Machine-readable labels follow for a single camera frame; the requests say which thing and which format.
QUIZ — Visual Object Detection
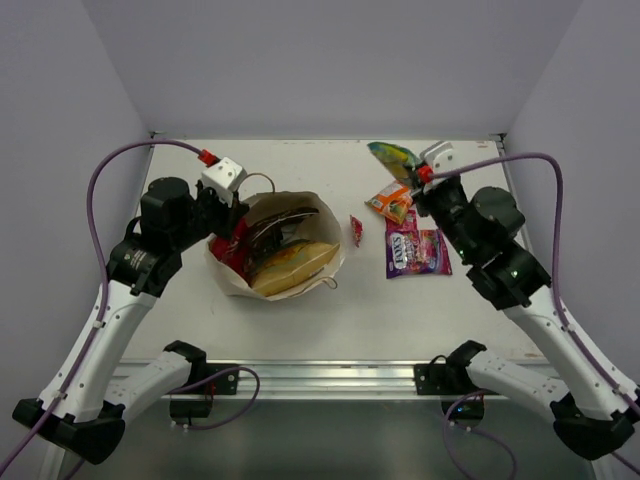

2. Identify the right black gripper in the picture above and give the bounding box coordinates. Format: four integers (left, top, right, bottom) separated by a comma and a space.
407, 163, 478, 264

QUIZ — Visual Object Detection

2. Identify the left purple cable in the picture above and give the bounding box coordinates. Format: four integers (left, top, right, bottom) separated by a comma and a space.
0, 139, 262, 476

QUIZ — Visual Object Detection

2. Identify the red R snack packet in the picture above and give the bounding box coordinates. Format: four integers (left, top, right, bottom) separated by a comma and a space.
209, 218, 249, 276

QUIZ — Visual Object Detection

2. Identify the brown paper bag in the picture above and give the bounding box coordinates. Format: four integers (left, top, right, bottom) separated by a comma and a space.
205, 188, 345, 302

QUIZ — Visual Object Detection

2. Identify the yellow chips bag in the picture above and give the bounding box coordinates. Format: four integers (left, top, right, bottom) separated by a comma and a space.
250, 240, 339, 297

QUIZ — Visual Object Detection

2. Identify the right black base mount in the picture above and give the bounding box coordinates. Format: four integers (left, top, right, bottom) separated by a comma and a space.
413, 354, 485, 427

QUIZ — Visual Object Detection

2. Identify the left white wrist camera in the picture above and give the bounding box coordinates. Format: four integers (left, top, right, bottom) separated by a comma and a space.
201, 157, 248, 207

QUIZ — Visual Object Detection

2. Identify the green snack packet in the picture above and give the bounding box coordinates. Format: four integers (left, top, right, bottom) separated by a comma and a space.
367, 141, 421, 185

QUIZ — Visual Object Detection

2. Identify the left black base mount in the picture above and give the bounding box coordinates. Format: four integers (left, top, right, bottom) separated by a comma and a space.
169, 362, 239, 429

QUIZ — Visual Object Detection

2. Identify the small red candy wrapper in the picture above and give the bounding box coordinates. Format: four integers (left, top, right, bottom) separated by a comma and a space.
350, 215, 363, 248

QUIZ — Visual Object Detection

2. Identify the purple Fox's candy bag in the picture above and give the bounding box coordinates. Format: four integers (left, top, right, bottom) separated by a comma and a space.
385, 208, 452, 279

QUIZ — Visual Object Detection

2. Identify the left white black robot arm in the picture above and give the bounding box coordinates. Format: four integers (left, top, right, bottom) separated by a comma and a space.
12, 177, 249, 465

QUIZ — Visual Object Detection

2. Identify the orange snack packet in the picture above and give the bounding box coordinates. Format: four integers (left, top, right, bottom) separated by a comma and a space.
365, 180, 413, 224

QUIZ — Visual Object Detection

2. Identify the dark brown snack bag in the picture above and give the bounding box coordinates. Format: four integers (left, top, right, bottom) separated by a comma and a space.
243, 207, 319, 273

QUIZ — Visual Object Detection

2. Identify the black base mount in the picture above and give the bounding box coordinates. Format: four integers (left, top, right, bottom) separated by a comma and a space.
169, 362, 239, 429
413, 354, 485, 427

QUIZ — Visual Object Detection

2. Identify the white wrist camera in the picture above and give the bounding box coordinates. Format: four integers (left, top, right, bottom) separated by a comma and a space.
201, 157, 248, 207
417, 141, 457, 185

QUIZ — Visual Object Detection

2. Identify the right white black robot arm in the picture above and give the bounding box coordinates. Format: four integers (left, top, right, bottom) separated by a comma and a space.
408, 165, 639, 460

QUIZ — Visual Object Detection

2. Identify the aluminium mounting rail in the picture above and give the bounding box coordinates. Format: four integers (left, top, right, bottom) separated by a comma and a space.
112, 357, 551, 401

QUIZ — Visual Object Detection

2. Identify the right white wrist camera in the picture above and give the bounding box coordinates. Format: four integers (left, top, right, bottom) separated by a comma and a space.
417, 141, 457, 185

